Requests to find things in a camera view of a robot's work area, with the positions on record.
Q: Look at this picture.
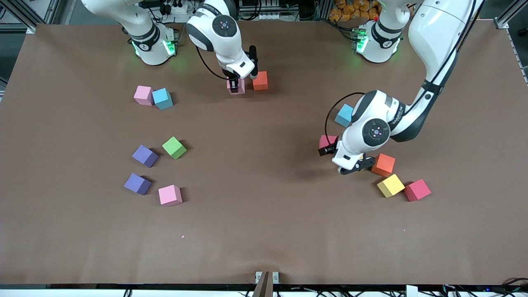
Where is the orange foam cube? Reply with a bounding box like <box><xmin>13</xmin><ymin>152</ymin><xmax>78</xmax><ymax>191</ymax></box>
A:
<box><xmin>371</xmin><ymin>153</ymin><xmax>396</xmax><ymax>177</ymax></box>
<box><xmin>252</xmin><ymin>71</ymin><xmax>269</xmax><ymax>91</ymax></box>

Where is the green foam cube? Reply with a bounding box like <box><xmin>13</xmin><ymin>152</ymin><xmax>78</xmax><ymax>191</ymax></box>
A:
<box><xmin>162</xmin><ymin>136</ymin><xmax>187</xmax><ymax>160</ymax></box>

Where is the purple foam cube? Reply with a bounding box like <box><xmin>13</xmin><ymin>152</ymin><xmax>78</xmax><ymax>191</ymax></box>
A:
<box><xmin>132</xmin><ymin>144</ymin><xmax>159</xmax><ymax>168</ymax></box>
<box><xmin>123</xmin><ymin>172</ymin><xmax>152</xmax><ymax>196</ymax></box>

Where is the blue foam cube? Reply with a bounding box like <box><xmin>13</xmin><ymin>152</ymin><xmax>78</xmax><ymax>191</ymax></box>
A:
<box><xmin>152</xmin><ymin>87</ymin><xmax>174</xmax><ymax>110</ymax></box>
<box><xmin>334</xmin><ymin>103</ymin><xmax>354</xmax><ymax>127</ymax></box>

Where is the white electrical device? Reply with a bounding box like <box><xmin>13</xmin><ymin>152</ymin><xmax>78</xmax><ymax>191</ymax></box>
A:
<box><xmin>239</xmin><ymin>0</ymin><xmax>289</xmax><ymax>21</ymax></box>

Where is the white power strip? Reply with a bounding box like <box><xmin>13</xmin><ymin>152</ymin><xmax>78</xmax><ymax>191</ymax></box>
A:
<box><xmin>148</xmin><ymin>0</ymin><xmax>194</xmax><ymax>23</ymax></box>

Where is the brown paper table cover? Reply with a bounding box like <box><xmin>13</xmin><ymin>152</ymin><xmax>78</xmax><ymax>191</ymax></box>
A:
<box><xmin>0</xmin><ymin>20</ymin><xmax>528</xmax><ymax>285</ymax></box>

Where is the orange snack bag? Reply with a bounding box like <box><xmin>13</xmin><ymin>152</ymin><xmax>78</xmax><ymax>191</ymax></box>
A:
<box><xmin>329</xmin><ymin>0</ymin><xmax>380</xmax><ymax>22</ymax></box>

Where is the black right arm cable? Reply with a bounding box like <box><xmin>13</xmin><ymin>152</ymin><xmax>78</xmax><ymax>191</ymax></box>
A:
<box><xmin>196</xmin><ymin>45</ymin><xmax>231</xmax><ymax>81</ymax></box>

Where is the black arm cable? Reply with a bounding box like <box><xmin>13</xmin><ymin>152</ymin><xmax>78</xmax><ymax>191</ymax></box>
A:
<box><xmin>196</xmin><ymin>45</ymin><xmax>231</xmax><ymax>81</ymax></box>
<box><xmin>325</xmin><ymin>0</ymin><xmax>485</xmax><ymax>143</ymax></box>

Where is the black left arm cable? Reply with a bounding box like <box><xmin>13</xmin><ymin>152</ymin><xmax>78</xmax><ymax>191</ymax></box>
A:
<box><xmin>325</xmin><ymin>0</ymin><xmax>485</xmax><ymax>143</ymax></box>

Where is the brown post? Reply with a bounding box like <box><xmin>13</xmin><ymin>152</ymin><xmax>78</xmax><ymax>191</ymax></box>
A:
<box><xmin>252</xmin><ymin>271</ymin><xmax>273</xmax><ymax>297</ymax></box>

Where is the aluminium table side rail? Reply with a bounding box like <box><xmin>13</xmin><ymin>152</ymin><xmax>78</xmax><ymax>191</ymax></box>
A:
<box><xmin>507</xmin><ymin>29</ymin><xmax>528</xmax><ymax>86</ymax></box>

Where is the aluminium frame profile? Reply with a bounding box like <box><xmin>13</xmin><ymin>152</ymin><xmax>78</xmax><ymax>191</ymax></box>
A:
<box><xmin>0</xmin><ymin>0</ymin><xmax>38</xmax><ymax>33</ymax></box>
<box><xmin>494</xmin><ymin>0</ymin><xmax>528</xmax><ymax>30</ymax></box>

